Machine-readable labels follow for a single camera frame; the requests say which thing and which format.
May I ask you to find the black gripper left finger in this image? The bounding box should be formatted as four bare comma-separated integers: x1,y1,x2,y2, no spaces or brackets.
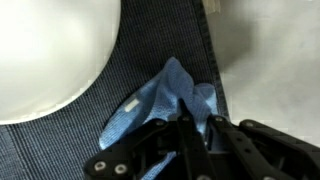
83,97,209,180

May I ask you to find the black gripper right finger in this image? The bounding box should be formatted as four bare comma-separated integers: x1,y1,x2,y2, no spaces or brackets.
203,114,320,180

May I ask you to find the blue towel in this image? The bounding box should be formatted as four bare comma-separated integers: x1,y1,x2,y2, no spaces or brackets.
98,56,221,180

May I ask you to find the white round plate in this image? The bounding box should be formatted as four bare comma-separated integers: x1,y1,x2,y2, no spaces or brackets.
0,0,122,126

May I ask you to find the dark blue cloth placemat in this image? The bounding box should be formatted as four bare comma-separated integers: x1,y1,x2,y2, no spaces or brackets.
0,0,231,180

